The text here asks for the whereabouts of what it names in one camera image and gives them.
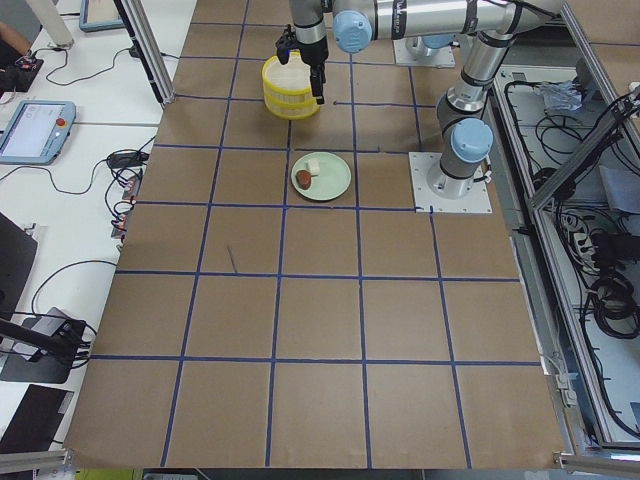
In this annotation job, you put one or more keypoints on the aluminium frame post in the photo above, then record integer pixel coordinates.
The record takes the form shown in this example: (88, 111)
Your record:
(143, 40)

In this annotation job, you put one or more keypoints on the brown steamed bun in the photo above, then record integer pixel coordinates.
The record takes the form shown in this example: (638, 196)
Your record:
(303, 179)

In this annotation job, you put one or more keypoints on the white steamed bun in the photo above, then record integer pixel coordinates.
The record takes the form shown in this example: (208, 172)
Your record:
(313, 167)

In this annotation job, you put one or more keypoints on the light green plate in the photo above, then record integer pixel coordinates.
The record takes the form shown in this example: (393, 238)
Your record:
(333, 181)

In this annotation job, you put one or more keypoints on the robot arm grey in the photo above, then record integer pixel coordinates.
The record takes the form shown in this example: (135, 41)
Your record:
(356, 24)
(467, 139)

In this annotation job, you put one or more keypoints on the teach pendant tablet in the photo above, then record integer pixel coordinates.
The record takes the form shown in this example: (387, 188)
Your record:
(37, 132)

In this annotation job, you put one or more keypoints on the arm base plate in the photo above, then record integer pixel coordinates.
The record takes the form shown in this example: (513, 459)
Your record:
(422, 52)
(434, 192)

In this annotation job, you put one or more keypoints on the black camera stand base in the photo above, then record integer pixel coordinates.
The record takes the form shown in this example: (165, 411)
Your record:
(44, 347)

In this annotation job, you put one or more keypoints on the black laptop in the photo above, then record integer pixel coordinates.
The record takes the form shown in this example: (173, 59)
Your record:
(17, 255)

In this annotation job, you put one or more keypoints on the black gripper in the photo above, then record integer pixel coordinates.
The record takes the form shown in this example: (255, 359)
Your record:
(316, 55)

